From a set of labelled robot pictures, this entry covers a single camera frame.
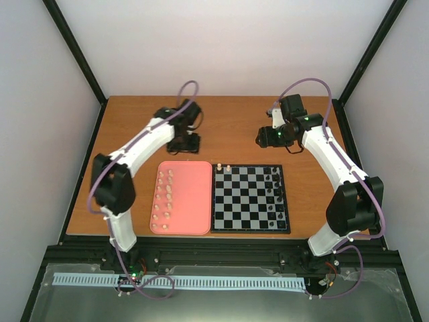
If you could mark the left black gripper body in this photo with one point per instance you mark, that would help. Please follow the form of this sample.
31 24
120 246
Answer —
184 144

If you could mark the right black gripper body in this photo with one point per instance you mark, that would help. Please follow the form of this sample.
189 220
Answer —
281 139

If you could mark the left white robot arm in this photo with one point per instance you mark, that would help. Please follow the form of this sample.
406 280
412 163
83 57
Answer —
112 192

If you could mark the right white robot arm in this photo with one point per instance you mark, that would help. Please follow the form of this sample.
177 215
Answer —
357 200

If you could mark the black white chess board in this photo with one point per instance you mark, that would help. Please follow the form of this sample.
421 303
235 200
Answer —
240 203

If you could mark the pink plastic tray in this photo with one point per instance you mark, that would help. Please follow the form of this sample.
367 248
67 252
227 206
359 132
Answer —
187 197

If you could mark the black aluminium frame rail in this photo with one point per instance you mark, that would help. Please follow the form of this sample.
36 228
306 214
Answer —
157 254

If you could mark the light blue slotted cable duct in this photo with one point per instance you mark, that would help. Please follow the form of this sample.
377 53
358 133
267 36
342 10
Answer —
288 284

